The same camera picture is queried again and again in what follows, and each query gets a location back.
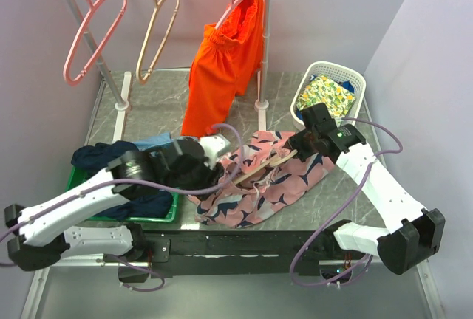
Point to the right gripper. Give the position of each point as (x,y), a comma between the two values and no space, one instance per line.
(293,143)

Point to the orange shorts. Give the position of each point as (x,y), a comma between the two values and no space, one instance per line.
(226,60)

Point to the navy blue garment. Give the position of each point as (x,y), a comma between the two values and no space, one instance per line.
(90,159)

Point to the blue cloth in basket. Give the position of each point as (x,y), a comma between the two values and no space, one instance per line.
(346,84)

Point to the lemon print cloth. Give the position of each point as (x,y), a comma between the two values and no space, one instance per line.
(322,89)

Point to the pink patterned shorts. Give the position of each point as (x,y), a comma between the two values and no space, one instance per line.
(265,193)

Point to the white plastic basket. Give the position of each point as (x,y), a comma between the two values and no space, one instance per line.
(339,74)

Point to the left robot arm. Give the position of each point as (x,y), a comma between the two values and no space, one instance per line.
(42,235)

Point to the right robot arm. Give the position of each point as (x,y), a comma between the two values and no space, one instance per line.
(411,233)

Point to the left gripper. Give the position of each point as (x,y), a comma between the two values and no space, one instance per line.
(210,178)

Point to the light blue shorts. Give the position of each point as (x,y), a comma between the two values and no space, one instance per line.
(166,141)

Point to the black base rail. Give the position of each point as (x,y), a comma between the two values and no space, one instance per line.
(236,252)

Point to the green plastic tray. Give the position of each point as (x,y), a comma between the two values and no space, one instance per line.
(173,208)

